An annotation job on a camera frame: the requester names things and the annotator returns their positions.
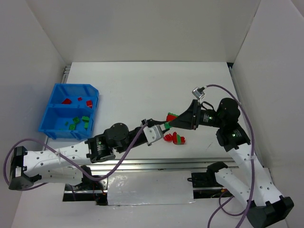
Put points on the green lego plate piece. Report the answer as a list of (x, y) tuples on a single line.
[(72, 127)]

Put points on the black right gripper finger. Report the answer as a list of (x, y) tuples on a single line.
[(181, 124), (188, 114)]

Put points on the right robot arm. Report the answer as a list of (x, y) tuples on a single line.
[(264, 204)]

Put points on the red arch lego piece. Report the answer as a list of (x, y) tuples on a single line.
[(168, 138)]

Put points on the green square lego brick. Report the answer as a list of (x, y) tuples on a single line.
[(76, 120)]

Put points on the blue plastic divided bin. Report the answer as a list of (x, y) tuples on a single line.
[(57, 117)]

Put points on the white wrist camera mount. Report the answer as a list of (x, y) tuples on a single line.
[(199, 93), (153, 133)]

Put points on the aluminium table rail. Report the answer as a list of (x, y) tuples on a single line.
[(193, 165)]

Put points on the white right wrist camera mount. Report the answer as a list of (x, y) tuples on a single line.
[(199, 93)]

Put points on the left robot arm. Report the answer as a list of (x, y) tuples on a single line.
[(70, 165)]

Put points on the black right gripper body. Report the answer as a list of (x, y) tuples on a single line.
[(194, 114)]

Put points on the green curved lego piece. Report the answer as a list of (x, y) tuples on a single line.
[(86, 121)]

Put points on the red rounded lego block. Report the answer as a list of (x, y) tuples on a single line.
[(170, 117)]

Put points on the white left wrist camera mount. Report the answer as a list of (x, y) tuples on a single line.
[(153, 133)]

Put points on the red green striped rounded lego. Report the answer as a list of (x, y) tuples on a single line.
[(177, 139)]

